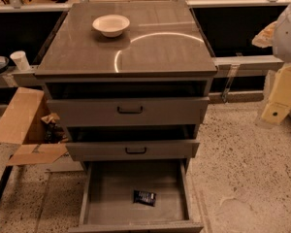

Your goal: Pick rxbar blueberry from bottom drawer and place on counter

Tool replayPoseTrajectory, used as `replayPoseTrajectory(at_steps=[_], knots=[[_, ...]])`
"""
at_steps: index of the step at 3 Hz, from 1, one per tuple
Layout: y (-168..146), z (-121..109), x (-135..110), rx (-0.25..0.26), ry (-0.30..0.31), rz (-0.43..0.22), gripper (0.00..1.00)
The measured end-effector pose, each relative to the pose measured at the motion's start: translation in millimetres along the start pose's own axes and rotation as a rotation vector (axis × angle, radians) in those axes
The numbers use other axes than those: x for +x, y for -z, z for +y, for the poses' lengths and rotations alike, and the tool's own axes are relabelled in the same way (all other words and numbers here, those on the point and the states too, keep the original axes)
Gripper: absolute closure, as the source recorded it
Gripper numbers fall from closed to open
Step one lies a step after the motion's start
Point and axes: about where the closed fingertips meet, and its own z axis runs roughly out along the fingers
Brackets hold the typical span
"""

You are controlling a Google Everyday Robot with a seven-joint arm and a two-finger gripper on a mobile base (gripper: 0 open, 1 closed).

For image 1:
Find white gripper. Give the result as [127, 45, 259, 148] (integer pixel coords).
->
[261, 64, 291, 125]

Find dark blue snack bar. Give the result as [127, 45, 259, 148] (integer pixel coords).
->
[133, 190, 156, 207]

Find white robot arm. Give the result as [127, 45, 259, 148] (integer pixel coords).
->
[252, 3, 291, 128]

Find top grey drawer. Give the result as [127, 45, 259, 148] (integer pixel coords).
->
[48, 98, 209, 127]

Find grey drawer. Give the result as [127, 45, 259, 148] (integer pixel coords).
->
[69, 159, 203, 233]
[48, 98, 209, 127]
[66, 140, 199, 161]

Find middle grey drawer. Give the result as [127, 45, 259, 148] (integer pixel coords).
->
[66, 140, 199, 161]

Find grey drawer cabinet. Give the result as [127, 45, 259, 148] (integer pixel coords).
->
[34, 0, 218, 233]

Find bottom grey drawer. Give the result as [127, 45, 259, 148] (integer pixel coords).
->
[69, 159, 203, 233]

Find white bowl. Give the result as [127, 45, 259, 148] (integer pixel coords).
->
[92, 15, 130, 38]

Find open cardboard box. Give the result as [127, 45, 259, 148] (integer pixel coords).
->
[0, 87, 67, 166]

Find white paper cup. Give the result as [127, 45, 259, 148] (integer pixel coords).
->
[10, 50, 30, 71]

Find grey metal rail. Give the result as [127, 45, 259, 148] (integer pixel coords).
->
[213, 55, 283, 78]

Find clear acrylic bracket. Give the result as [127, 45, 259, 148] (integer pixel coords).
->
[221, 64, 240, 103]

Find black top drawer handle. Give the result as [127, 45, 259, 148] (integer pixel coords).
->
[116, 106, 144, 115]

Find black drawer handle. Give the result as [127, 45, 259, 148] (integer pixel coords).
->
[116, 106, 144, 115]
[125, 147, 147, 154]

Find black middle drawer handle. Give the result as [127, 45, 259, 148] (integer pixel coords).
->
[125, 147, 147, 154]

